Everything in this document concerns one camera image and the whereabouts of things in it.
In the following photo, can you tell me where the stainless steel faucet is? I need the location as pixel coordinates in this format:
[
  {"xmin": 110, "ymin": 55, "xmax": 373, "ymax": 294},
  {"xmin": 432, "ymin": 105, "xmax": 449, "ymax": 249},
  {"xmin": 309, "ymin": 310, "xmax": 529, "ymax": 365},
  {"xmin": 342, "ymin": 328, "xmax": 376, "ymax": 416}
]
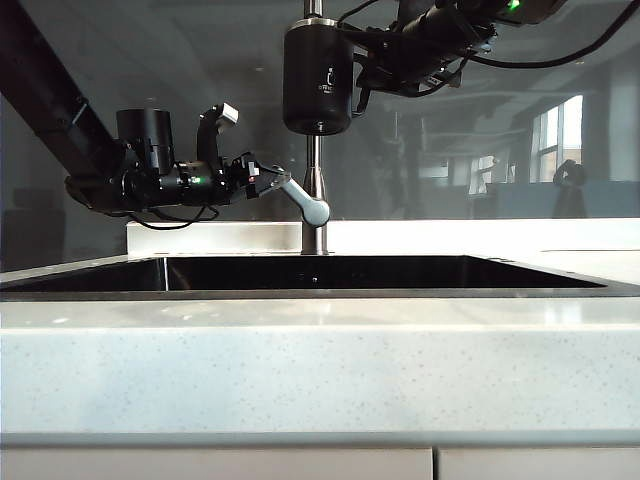
[{"xmin": 301, "ymin": 0, "xmax": 332, "ymax": 258}]

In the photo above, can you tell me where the black steel-rimmed office mug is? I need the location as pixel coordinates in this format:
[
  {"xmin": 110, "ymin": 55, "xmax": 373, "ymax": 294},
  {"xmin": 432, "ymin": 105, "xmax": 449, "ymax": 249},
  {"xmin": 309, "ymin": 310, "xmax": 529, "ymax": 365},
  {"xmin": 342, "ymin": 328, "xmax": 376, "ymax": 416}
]
[{"xmin": 282, "ymin": 17, "xmax": 372, "ymax": 137}]

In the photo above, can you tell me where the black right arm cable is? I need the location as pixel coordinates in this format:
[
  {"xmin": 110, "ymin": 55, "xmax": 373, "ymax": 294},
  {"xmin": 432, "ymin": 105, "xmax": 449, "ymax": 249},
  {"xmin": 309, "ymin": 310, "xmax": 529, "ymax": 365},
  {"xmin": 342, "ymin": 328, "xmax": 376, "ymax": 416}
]
[{"xmin": 467, "ymin": 0, "xmax": 640, "ymax": 70}]

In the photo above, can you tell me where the steel faucet lever handle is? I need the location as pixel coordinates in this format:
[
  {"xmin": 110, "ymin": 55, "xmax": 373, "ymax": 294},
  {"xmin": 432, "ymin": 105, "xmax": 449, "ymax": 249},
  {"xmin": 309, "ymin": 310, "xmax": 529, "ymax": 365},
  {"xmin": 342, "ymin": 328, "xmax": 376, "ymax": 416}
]
[{"xmin": 269, "ymin": 172, "xmax": 332, "ymax": 228}]

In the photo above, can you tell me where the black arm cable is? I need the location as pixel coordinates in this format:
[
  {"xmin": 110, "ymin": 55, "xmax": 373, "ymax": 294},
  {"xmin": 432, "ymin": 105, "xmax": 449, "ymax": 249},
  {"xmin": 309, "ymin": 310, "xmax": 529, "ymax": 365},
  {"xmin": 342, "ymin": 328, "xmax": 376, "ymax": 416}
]
[
  {"xmin": 126, "ymin": 203, "xmax": 222, "ymax": 232},
  {"xmin": 467, "ymin": 0, "xmax": 640, "ymax": 70}
]

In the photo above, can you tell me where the black sink basin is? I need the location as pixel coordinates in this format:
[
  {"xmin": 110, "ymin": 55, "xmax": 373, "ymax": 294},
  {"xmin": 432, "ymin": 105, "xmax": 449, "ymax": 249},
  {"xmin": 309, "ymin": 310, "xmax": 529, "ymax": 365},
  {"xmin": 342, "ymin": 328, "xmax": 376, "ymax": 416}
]
[{"xmin": 0, "ymin": 254, "xmax": 640, "ymax": 302}]

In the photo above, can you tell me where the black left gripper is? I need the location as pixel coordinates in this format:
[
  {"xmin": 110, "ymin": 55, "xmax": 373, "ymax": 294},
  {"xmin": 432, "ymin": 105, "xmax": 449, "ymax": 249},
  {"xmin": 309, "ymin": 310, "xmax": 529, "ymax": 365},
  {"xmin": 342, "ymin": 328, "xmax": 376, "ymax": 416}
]
[{"xmin": 219, "ymin": 151, "xmax": 293, "ymax": 204}]

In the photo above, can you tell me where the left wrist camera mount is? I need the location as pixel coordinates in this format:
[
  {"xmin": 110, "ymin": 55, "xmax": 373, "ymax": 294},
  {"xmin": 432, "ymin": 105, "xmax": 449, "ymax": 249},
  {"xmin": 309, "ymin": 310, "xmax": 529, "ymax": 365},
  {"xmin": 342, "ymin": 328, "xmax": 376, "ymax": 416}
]
[{"xmin": 195, "ymin": 101, "xmax": 240, "ymax": 169}]

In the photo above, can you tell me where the wide beige cabinet door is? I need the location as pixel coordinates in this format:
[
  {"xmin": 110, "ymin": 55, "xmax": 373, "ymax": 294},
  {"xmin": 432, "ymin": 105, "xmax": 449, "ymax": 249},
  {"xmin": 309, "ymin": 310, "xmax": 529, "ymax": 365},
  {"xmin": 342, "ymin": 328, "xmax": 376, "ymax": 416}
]
[{"xmin": 0, "ymin": 446, "xmax": 435, "ymax": 480}]

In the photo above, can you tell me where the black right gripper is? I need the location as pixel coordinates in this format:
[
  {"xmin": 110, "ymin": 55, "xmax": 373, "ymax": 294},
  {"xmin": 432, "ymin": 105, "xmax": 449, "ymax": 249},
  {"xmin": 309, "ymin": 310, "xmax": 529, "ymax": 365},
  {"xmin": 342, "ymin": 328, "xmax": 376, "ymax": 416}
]
[{"xmin": 344, "ymin": 0, "xmax": 496, "ymax": 99}]

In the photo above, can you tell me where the narrow beige cabinet door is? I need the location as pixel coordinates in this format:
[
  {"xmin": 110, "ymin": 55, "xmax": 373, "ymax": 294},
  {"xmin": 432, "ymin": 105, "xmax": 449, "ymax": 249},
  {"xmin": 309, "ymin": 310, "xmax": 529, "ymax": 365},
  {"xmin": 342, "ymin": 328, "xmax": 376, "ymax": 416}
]
[{"xmin": 438, "ymin": 447, "xmax": 640, "ymax": 480}]

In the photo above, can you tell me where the white raised counter ledge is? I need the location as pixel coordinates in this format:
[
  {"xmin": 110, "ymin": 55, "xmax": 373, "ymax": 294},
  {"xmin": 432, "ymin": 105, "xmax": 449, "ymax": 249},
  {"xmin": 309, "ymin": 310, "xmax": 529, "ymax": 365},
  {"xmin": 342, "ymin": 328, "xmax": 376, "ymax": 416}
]
[{"xmin": 126, "ymin": 217, "xmax": 640, "ymax": 260}]

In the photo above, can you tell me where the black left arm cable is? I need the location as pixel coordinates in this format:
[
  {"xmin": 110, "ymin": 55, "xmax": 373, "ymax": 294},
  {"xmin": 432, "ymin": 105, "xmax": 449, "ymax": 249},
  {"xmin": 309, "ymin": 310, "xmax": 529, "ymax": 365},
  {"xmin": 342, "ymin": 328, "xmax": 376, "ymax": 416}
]
[{"xmin": 126, "ymin": 203, "xmax": 222, "ymax": 232}]

